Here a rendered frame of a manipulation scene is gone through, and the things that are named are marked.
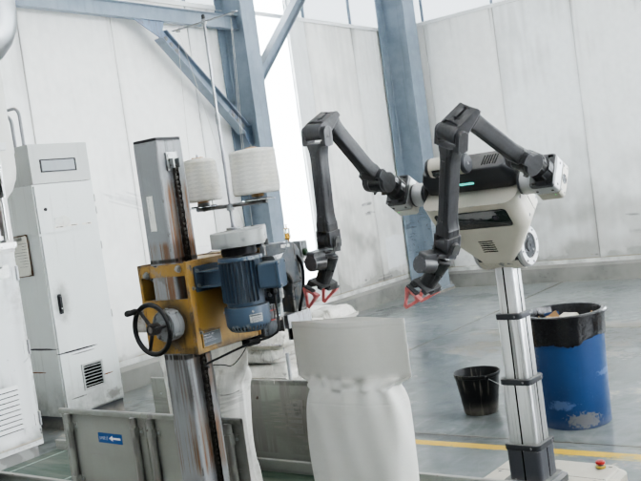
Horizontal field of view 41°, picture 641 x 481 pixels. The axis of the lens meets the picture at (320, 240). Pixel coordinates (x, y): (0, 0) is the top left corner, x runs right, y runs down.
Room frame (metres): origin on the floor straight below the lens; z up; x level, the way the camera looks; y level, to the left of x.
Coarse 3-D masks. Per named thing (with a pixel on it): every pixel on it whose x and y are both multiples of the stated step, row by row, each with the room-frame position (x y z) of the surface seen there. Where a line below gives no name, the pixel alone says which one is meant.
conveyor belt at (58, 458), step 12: (48, 456) 4.32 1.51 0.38; (60, 456) 4.28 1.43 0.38; (12, 468) 4.19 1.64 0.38; (24, 468) 4.16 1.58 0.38; (36, 468) 4.13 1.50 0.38; (48, 468) 4.10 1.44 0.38; (60, 468) 4.07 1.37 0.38; (264, 480) 3.47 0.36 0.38; (276, 480) 3.45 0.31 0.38; (288, 480) 3.43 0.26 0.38; (300, 480) 3.41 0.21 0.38; (312, 480) 3.39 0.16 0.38
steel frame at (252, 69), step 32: (32, 0) 7.15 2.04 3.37; (64, 0) 7.40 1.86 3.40; (96, 0) 7.68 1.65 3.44; (224, 0) 9.21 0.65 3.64; (384, 0) 11.78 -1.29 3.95; (160, 32) 8.24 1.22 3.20; (224, 32) 9.24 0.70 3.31; (256, 32) 9.11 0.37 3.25; (288, 32) 9.76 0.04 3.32; (384, 32) 11.81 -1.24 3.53; (416, 32) 11.68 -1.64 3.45; (192, 64) 8.54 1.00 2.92; (224, 64) 9.18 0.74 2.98; (256, 64) 9.05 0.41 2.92; (384, 64) 11.72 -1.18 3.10; (416, 64) 11.59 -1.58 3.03; (224, 96) 8.79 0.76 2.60; (256, 96) 8.99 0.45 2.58; (416, 96) 11.50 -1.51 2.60; (256, 128) 9.11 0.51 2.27; (416, 128) 11.65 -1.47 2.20; (416, 160) 11.69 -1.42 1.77; (256, 224) 9.22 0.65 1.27; (416, 224) 11.77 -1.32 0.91; (416, 256) 11.80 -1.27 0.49; (416, 288) 11.76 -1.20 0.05; (448, 288) 11.56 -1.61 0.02
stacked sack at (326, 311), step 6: (312, 306) 6.83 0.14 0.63; (318, 306) 6.82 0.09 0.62; (324, 306) 6.69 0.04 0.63; (330, 306) 6.69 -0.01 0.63; (336, 306) 6.70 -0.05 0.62; (342, 306) 6.68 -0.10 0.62; (348, 306) 6.72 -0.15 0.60; (312, 312) 6.58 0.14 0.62; (318, 312) 6.56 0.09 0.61; (324, 312) 6.51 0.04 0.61; (330, 312) 6.52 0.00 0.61; (336, 312) 6.56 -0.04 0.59; (342, 312) 6.62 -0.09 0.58; (348, 312) 6.66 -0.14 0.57; (354, 312) 6.71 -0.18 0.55; (324, 318) 6.46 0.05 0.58; (330, 318) 6.47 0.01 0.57
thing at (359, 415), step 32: (320, 320) 3.14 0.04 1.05; (352, 320) 3.09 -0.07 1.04; (384, 320) 2.93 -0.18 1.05; (320, 352) 3.07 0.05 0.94; (352, 352) 2.98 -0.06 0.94; (384, 352) 2.94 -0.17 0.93; (320, 384) 3.08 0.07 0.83; (352, 384) 2.98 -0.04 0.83; (384, 384) 2.92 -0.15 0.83; (320, 416) 3.04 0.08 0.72; (352, 416) 2.96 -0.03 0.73; (384, 416) 2.90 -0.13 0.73; (320, 448) 3.05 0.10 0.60; (352, 448) 2.95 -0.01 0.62; (384, 448) 2.89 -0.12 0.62; (320, 480) 3.07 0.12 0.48; (352, 480) 2.98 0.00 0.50; (384, 480) 2.90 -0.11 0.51; (416, 480) 2.93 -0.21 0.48
